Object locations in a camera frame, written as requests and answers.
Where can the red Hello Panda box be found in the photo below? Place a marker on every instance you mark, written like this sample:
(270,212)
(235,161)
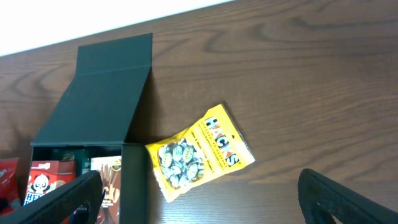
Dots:
(46,176)

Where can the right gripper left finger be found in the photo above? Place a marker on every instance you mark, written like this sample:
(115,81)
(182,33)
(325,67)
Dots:
(78,201)

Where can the yellow Hacks candy bag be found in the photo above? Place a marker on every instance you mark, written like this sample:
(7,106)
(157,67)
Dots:
(208,149)

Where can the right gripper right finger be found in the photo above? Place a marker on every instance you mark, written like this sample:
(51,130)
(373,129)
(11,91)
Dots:
(323,200)

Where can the dark green box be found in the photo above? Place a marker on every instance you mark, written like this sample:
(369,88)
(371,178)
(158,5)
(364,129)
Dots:
(96,111)

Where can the red Hacks candy bag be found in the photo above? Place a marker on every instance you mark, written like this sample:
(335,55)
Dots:
(10,199)

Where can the teal Chunkies cookie box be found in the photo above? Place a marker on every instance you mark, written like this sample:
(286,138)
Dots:
(80,157)

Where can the Pocky chocolate stick box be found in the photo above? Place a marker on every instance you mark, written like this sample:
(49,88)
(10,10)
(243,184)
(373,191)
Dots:
(109,169)

